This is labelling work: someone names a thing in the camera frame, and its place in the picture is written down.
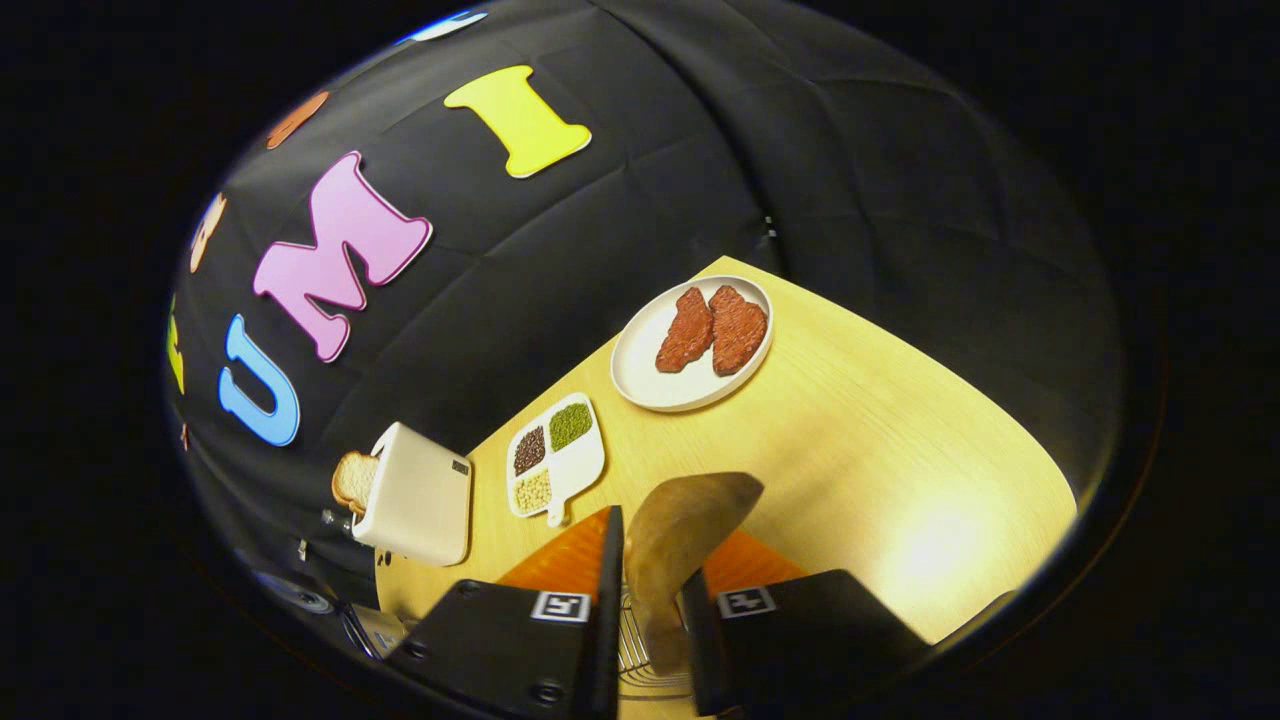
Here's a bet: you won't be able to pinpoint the white divided dish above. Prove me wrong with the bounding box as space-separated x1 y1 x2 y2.
506 392 607 528

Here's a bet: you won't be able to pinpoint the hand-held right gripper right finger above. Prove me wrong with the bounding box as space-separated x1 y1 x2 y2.
678 528 933 717

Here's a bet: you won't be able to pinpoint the white toaster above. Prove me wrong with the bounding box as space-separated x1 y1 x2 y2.
320 421 473 568

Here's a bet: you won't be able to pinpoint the toast bread slice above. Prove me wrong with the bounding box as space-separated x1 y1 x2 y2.
332 450 381 516

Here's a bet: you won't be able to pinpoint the black backdrop cloth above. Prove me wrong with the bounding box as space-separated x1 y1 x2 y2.
165 0 1126 641

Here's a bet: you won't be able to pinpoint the wooden spoon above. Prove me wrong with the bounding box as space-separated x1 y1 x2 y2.
625 472 766 676

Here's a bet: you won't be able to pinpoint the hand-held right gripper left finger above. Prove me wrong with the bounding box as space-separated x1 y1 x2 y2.
383 505 627 720

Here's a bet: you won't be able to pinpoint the wire chopstick holder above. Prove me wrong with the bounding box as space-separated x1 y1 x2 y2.
616 585 696 701

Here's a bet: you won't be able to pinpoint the round white plate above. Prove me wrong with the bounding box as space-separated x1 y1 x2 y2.
610 275 776 413

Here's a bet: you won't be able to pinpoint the red meat piece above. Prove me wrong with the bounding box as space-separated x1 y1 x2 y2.
708 285 769 377
655 287 715 374

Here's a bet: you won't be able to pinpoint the green beans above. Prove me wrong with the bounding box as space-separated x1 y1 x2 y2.
548 402 593 451

